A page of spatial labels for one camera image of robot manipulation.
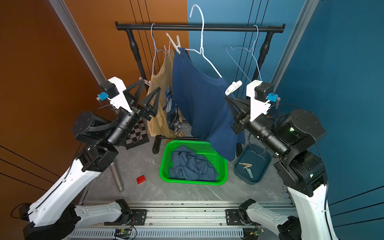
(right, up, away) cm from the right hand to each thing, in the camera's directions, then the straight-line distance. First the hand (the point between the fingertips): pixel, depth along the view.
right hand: (229, 96), depth 42 cm
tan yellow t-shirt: (-25, -7, +36) cm, 45 cm away
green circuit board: (-45, -61, +29) cm, 81 cm away
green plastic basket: (-6, -23, +51) cm, 57 cm away
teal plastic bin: (+24, -32, +48) cm, 62 cm away
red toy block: (-42, -40, +42) cm, 71 cm away
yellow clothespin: (+21, -32, +47) cm, 61 cm away
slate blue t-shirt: (-15, -31, +40) cm, 53 cm away
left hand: (-24, +4, +2) cm, 24 cm away
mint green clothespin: (+21, -35, +43) cm, 59 cm away
